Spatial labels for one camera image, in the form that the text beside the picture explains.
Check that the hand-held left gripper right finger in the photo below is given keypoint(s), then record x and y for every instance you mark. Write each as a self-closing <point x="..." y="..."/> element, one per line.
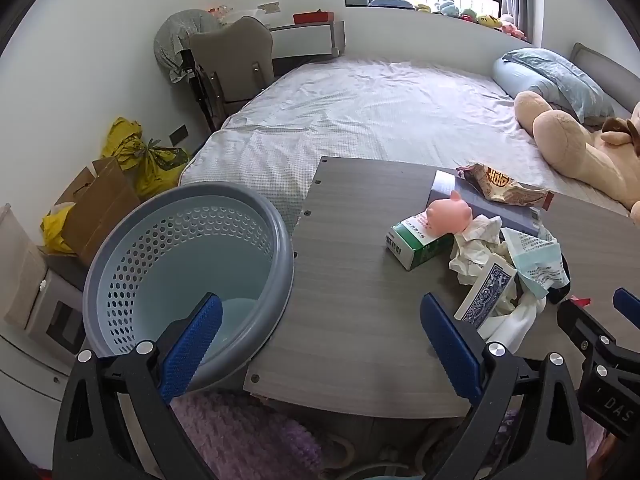
<point x="450" y="345"/>

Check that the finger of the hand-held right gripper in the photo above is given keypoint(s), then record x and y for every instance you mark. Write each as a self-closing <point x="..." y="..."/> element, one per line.
<point x="629" y="305"/>
<point x="582" y="322"/>

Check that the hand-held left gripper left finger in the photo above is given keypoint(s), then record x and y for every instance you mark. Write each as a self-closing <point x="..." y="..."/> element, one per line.
<point x="192" y="345"/>

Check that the small red wrapper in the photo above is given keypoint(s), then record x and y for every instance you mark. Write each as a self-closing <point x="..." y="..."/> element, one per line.
<point x="580" y="301"/>

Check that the blue patterned card box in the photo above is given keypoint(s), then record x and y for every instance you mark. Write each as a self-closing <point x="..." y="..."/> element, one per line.
<point x="487" y="295"/>

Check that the white cloth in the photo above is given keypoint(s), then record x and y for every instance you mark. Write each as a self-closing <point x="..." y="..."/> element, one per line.
<point x="510" y="325"/>

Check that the light blue mask packet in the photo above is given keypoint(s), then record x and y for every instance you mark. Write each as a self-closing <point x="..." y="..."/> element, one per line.
<point x="537" y="255"/>

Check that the grey perforated wastebasket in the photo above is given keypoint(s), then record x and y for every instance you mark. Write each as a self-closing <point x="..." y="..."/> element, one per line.
<point x="150" y="260"/>

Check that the green medicine box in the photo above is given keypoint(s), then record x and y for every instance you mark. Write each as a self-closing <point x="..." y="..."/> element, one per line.
<point x="415" y="250"/>

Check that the white tissue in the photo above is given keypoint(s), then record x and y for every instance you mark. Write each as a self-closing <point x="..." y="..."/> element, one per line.
<point x="475" y="245"/>

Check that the long pale blue box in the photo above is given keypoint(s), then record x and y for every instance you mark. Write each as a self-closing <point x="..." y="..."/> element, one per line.
<point x="500" y="212"/>

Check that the crinkled snack wrapper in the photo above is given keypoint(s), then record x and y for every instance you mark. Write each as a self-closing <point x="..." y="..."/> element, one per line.
<point x="500" y="185"/>

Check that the purple fluffy rug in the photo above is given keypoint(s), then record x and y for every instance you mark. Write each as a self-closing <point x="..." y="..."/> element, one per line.
<point x="240" y="435"/>

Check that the pink pig toy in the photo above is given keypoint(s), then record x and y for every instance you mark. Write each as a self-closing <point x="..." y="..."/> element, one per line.
<point x="447" y="215"/>

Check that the white dispenser base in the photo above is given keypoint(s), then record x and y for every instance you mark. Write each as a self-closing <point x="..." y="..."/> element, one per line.
<point x="60" y="300"/>

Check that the brown cardboard box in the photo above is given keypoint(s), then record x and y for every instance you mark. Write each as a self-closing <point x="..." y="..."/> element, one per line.
<point x="100" y="215"/>

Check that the large beige plush bear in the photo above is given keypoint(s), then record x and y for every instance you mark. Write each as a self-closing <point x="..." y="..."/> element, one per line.
<point x="565" y="145"/>

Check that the yellow plastic bag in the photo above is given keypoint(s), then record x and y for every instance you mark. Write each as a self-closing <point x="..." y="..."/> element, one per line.
<point x="55" y="232"/>

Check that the tied yellow printed sack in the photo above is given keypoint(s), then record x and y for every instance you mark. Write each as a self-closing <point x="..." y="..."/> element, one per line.
<point x="160" y="170"/>

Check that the translucent rice container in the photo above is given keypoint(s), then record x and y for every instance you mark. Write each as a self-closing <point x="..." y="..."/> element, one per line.
<point x="20" y="265"/>

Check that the crumpled yellow bag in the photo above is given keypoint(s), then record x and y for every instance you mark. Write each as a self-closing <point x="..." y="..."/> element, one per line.
<point x="122" y="137"/>

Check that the grey padded headboard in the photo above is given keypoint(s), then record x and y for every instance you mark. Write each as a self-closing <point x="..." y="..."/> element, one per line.
<point x="600" y="65"/>

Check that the light blue pillow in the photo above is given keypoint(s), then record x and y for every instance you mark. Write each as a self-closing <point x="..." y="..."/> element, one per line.
<point x="550" y="75"/>

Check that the bed with checked sheet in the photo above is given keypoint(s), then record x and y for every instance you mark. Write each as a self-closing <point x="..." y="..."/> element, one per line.
<point x="375" y="110"/>

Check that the beige padded chair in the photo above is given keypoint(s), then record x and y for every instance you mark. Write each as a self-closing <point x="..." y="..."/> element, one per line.
<point x="230" y="60"/>

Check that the grey cloth on chair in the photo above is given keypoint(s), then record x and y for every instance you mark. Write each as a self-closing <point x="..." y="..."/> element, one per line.
<point x="172" y="35"/>

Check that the white and grey desk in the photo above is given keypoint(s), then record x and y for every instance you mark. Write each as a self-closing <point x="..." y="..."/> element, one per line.
<point x="300" y="40"/>

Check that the row of small plush toys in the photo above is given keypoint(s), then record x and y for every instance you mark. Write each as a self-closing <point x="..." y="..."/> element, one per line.
<point x="470" y="15"/>

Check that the blue cushion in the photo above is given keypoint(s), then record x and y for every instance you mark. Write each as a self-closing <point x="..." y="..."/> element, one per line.
<point x="392" y="4"/>

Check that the red box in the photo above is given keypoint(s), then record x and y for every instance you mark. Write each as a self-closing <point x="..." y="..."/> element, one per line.
<point x="312" y="17"/>

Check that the dark wall outlet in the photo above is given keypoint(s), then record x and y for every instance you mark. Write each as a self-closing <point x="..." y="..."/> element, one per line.
<point x="178" y="134"/>

